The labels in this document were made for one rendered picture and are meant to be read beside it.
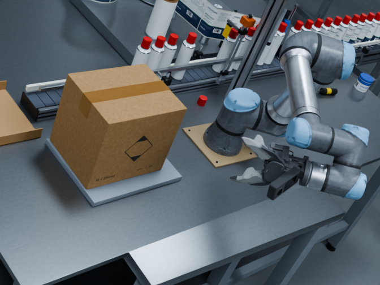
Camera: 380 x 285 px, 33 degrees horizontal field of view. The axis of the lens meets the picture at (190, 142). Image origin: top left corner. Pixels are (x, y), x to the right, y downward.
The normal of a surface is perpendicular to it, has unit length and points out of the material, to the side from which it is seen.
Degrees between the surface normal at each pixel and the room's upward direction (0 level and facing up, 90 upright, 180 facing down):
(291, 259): 90
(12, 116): 0
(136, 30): 0
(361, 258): 0
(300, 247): 90
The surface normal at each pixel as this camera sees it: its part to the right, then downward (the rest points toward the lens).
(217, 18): 0.22, 0.67
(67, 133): -0.74, 0.18
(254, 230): 0.33, -0.73
